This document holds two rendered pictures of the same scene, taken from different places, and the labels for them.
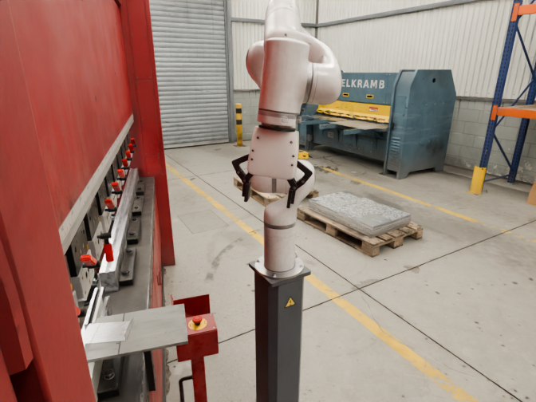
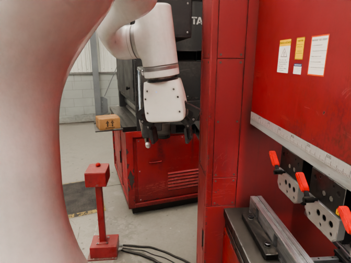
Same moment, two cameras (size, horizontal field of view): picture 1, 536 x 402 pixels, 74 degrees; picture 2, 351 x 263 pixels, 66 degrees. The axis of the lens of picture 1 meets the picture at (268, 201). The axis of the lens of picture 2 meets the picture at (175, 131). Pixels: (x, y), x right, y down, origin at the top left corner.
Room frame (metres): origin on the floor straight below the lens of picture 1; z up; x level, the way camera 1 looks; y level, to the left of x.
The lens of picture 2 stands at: (1.38, 0.14, 1.66)
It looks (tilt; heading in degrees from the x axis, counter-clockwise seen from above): 15 degrees down; 191
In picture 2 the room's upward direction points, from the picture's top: straight up
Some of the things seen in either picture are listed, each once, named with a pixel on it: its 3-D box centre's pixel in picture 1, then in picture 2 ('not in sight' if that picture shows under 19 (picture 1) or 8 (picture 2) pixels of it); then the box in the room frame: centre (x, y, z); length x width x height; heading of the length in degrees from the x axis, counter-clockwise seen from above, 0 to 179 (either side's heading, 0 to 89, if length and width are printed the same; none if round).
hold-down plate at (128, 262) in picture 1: (128, 265); not in sight; (1.42, 0.63, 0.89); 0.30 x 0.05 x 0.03; 16
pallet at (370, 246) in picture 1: (356, 222); not in sight; (3.81, -1.02, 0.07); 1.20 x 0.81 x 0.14; 34
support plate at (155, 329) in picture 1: (140, 329); not in sight; (0.86, 0.38, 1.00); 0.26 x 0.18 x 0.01; 106
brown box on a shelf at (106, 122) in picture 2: not in sight; (107, 121); (-1.07, -1.03, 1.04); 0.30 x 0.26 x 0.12; 30
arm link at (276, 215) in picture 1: (289, 192); not in sight; (1.22, -0.08, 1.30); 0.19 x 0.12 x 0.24; 88
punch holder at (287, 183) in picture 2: not in sight; (300, 174); (0.41, 0.40, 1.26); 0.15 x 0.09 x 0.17; 16
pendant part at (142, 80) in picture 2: not in sight; (149, 98); (-0.18, -0.33, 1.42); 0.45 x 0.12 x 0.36; 21
